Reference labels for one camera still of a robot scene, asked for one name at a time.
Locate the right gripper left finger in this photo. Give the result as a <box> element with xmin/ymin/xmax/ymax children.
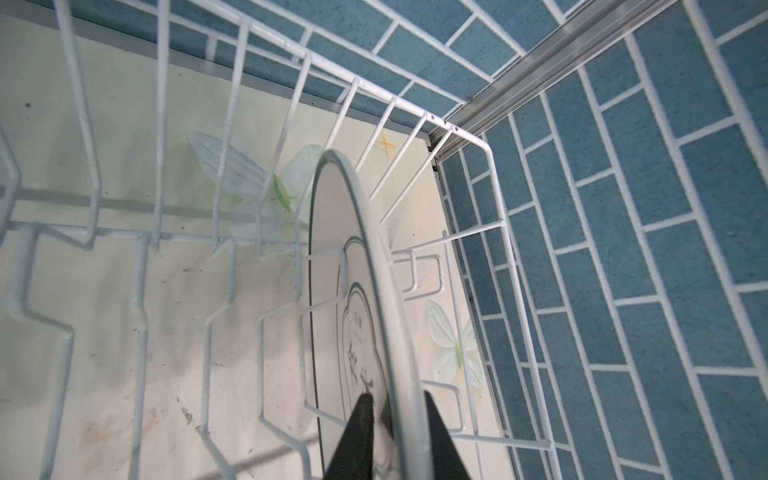
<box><xmin>324</xmin><ymin>393</ymin><xmax>374</xmax><ymax>480</ymax></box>

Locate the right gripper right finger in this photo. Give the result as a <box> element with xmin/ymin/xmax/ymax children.
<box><xmin>424</xmin><ymin>391</ymin><xmax>470</xmax><ymax>480</ymax></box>

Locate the white curved plate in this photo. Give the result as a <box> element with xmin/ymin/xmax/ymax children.
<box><xmin>308</xmin><ymin>150</ymin><xmax>435</xmax><ymax>479</ymax></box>

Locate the white wire dish rack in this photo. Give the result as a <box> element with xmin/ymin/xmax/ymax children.
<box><xmin>0</xmin><ymin>0</ymin><xmax>556</xmax><ymax>480</ymax></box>

